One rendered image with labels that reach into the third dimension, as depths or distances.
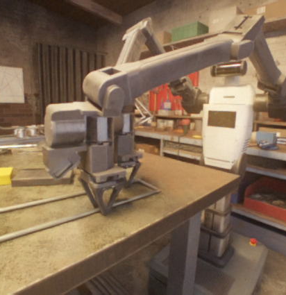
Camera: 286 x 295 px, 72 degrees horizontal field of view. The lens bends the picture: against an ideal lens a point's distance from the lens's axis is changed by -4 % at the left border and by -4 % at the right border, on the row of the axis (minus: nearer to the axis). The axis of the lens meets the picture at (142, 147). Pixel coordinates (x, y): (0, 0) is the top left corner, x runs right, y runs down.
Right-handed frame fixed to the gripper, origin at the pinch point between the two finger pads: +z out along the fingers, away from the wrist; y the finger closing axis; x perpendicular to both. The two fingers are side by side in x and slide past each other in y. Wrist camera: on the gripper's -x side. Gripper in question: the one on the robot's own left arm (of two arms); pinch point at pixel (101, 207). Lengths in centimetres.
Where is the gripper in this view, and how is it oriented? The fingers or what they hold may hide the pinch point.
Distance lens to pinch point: 46.4
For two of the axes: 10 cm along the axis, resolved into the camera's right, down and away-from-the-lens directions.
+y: 6.3, 1.6, -7.6
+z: -0.2, 9.8, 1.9
